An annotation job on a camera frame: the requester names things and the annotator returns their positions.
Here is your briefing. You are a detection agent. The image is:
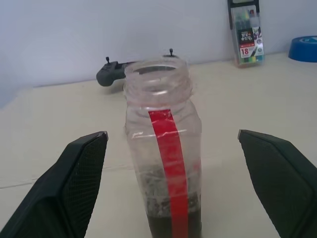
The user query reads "marker pen box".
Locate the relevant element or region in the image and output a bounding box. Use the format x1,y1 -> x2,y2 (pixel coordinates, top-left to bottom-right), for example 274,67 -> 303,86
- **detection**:
227,0 -> 265,68

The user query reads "grey handheld controller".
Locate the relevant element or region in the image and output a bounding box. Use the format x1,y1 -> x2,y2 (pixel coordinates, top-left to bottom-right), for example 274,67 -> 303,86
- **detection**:
96,48 -> 181,88

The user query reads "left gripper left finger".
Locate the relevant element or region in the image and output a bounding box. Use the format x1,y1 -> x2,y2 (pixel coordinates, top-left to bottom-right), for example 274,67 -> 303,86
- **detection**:
0,130 -> 109,238

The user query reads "blue tape roll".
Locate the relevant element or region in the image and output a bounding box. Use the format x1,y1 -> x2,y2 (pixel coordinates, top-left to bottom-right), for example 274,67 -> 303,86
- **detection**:
288,35 -> 317,63

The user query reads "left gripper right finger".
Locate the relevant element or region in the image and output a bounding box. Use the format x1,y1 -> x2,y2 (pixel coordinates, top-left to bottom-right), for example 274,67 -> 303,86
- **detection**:
237,128 -> 317,238

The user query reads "clear bottle with red stripe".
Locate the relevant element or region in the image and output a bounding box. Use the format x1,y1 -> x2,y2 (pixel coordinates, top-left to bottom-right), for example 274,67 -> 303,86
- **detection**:
122,57 -> 203,238

